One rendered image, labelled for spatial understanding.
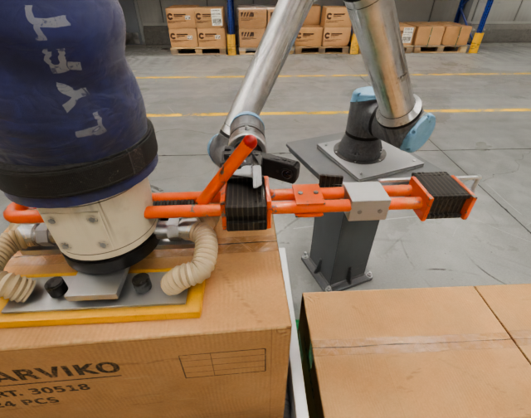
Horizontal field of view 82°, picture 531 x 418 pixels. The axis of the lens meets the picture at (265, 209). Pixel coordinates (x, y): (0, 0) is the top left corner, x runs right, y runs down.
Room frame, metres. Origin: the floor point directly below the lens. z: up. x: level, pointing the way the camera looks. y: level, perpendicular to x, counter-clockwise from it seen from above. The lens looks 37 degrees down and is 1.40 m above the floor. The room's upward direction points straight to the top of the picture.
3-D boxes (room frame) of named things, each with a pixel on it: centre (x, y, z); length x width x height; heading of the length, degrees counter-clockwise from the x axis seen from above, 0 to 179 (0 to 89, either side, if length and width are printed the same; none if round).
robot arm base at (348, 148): (1.25, -0.42, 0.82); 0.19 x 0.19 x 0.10
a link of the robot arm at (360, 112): (1.24, -0.43, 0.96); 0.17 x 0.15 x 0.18; 31
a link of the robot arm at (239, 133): (0.67, 0.04, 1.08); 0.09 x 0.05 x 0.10; 93
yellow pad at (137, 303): (0.33, 0.28, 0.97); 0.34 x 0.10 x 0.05; 94
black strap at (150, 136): (0.43, 0.28, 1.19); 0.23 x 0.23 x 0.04
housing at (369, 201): (0.46, -0.18, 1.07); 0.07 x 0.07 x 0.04; 4
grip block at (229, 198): (0.44, 0.03, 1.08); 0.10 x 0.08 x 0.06; 4
